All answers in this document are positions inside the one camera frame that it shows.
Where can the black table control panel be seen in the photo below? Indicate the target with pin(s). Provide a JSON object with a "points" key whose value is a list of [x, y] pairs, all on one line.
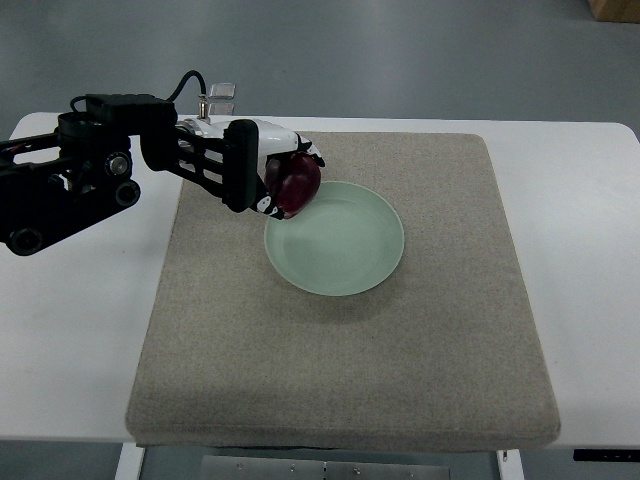
{"points": [[607, 455]]}

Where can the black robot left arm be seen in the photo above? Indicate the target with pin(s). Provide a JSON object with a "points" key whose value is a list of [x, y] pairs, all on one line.
{"points": [[57, 184]]}

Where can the white left table leg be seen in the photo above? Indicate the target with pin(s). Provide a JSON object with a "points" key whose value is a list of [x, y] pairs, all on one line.
{"points": [[130, 462]]}

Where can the light green plate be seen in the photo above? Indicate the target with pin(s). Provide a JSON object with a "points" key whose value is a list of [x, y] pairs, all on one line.
{"points": [[346, 241]]}

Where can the beige fabric cushion mat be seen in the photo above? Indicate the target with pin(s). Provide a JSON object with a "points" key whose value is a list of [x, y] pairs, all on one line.
{"points": [[442, 356]]}

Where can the upper clear floor plate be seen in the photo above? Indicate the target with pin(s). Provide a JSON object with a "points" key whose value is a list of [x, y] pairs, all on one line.
{"points": [[222, 90]]}

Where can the clear floor plate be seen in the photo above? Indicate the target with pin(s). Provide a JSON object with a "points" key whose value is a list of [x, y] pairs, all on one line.
{"points": [[222, 90], [221, 108]]}

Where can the dark red apple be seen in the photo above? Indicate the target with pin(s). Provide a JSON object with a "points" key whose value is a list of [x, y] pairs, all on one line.
{"points": [[292, 180]]}

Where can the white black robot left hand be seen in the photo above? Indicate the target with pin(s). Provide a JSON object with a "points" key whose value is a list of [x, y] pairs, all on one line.
{"points": [[228, 159]]}

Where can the white table leg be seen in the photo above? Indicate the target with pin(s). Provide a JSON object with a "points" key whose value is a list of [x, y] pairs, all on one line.
{"points": [[130, 462], [510, 465]]}

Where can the metal base plate under table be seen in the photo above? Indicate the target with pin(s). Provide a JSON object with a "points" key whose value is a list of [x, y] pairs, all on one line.
{"points": [[230, 468]]}

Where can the lower clear floor plate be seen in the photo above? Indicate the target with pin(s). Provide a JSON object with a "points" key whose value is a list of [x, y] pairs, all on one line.
{"points": [[221, 108]]}

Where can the white right table leg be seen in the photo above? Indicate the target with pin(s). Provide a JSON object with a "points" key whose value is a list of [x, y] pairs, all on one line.
{"points": [[510, 465]]}

